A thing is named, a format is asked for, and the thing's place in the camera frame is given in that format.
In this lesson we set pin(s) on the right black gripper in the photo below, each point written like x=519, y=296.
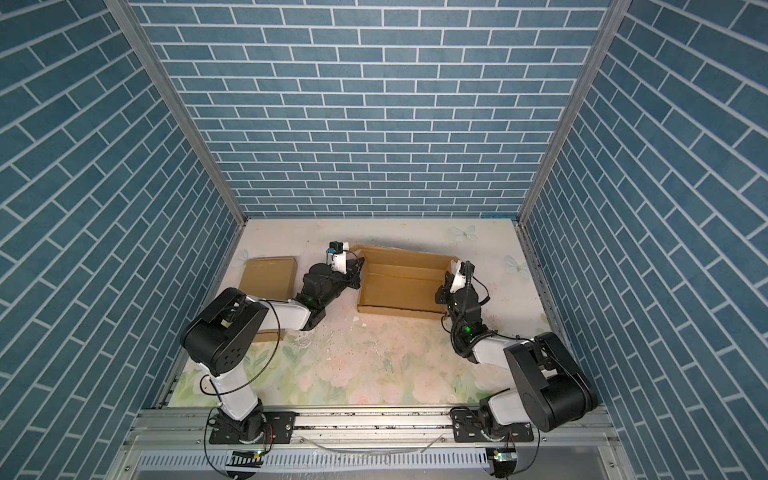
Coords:
x=441, y=298

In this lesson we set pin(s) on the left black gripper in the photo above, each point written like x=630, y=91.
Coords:
x=353, y=271

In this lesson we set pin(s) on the brown cardboard box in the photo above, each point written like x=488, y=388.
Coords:
x=269, y=278
x=401, y=283

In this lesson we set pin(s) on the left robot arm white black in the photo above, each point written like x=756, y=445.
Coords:
x=219, y=338

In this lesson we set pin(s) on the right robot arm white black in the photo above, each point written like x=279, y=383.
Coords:
x=549, y=388

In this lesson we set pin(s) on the right green circuit board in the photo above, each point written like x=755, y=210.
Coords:
x=497, y=456

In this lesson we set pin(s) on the green circuit board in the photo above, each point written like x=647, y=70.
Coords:
x=245, y=459
x=497, y=456

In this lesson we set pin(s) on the left green circuit board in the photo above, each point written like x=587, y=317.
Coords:
x=245, y=459

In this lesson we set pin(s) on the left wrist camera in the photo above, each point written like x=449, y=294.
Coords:
x=336, y=256

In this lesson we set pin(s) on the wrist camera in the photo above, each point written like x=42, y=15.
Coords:
x=336, y=256
x=462, y=274

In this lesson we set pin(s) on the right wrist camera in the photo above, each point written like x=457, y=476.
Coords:
x=462, y=274

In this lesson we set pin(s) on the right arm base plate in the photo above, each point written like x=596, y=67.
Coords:
x=478, y=425

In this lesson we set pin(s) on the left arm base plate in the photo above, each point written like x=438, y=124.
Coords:
x=266, y=428

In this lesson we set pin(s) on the white slotted cable duct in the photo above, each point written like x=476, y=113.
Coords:
x=315, y=460

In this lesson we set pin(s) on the aluminium front rail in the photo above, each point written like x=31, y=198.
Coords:
x=363, y=427

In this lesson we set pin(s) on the left aluminium corner post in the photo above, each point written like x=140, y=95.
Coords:
x=129, y=25

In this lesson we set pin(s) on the aluminium corner post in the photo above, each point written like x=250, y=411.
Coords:
x=596, y=55
x=129, y=25

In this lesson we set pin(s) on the right aluminium corner post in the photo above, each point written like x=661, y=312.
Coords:
x=596, y=55

